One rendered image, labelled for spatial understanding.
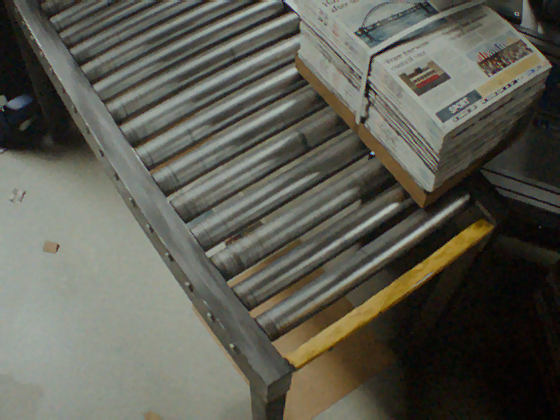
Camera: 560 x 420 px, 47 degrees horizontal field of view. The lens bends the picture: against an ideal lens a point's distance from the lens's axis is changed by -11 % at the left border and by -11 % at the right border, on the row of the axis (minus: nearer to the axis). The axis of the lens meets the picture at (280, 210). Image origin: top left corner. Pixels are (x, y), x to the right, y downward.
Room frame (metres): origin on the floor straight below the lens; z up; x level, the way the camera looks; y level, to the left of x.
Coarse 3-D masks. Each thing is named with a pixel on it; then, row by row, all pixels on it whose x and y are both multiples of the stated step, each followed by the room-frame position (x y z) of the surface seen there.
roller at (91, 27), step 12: (132, 0) 1.11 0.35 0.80; (144, 0) 1.12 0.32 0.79; (156, 0) 1.13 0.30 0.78; (108, 12) 1.08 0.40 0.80; (120, 12) 1.08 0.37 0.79; (132, 12) 1.09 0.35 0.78; (84, 24) 1.04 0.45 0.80; (96, 24) 1.04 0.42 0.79; (108, 24) 1.05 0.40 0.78; (60, 36) 1.01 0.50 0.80; (72, 36) 1.01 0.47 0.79; (84, 36) 1.02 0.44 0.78; (72, 48) 0.99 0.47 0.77
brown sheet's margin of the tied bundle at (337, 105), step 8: (296, 56) 0.90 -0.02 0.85; (296, 64) 0.90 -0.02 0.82; (304, 64) 0.88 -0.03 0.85; (304, 72) 0.88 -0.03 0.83; (312, 72) 0.86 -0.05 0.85; (312, 80) 0.86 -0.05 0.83; (320, 88) 0.84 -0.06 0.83; (328, 96) 0.82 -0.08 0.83; (336, 104) 0.81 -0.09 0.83; (344, 112) 0.79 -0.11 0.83; (344, 120) 0.79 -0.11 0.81
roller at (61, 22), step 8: (88, 0) 1.12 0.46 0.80; (96, 0) 1.12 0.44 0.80; (104, 0) 1.12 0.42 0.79; (112, 0) 1.13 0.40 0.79; (120, 0) 1.14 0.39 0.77; (72, 8) 1.10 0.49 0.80; (80, 8) 1.10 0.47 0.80; (88, 8) 1.10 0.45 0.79; (96, 8) 1.11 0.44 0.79; (104, 8) 1.12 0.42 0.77; (56, 16) 1.07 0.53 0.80; (64, 16) 1.07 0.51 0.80; (72, 16) 1.07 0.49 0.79; (80, 16) 1.08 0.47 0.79; (88, 16) 1.09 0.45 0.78; (56, 24) 1.05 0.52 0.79; (64, 24) 1.06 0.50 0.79; (72, 24) 1.06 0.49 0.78
